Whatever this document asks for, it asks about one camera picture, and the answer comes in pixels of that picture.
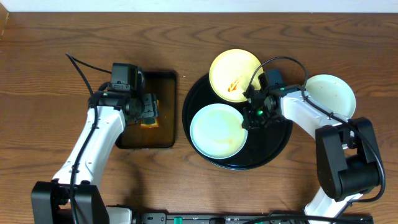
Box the orange green sponge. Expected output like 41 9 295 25
140 118 159 129

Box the yellow plate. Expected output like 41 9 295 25
209 49 261 103

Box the light blue plate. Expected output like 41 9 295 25
190 103 248 159

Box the light green plate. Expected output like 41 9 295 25
306 74 356 118

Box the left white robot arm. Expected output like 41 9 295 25
31 91 158 223

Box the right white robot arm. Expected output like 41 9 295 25
243 84 386 223

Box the rectangular black water tray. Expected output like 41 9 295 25
116 72 177 149

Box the round black tray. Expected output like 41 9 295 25
182 74 293 170

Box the right black cable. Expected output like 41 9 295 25
244 56 386 205

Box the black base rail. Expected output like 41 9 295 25
105 203 374 224

